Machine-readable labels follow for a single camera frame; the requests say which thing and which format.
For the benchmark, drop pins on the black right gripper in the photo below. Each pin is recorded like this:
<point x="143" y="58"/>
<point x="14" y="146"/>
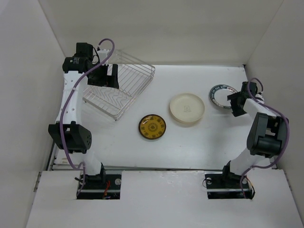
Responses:
<point x="237" y="111"/>

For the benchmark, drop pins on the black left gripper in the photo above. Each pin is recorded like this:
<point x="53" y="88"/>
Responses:
<point x="109" y="81"/>

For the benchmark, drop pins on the white plate dark lettered rim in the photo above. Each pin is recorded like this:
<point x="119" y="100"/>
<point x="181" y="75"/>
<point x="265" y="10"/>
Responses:
<point x="219" y="95"/>

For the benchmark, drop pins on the yellow patterned plate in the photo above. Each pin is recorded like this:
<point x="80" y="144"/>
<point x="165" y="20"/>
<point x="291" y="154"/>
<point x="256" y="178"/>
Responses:
<point x="152" y="127"/>

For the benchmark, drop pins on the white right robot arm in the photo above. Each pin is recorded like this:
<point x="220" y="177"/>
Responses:
<point x="268" y="136"/>

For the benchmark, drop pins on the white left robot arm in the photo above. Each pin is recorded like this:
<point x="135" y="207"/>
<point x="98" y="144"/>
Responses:
<point x="87" y="67"/>

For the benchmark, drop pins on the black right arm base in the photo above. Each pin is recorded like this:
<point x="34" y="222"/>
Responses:
<point x="219" y="189"/>

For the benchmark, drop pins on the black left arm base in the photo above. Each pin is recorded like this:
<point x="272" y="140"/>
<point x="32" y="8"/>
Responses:
<point x="108" y="188"/>

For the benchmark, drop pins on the clear wire dish rack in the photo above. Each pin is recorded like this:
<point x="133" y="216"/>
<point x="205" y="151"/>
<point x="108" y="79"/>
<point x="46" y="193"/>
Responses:
<point x="134" y="75"/>

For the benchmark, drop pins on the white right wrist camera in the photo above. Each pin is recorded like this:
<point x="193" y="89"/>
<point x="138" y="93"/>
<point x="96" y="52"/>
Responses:
<point x="259" y="98"/>

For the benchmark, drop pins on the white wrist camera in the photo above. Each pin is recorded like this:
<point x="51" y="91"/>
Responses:
<point x="259" y="98"/>
<point x="103" y="53"/>

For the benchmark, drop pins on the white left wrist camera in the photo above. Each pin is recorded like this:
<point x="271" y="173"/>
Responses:
<point x="103" y="53"/>

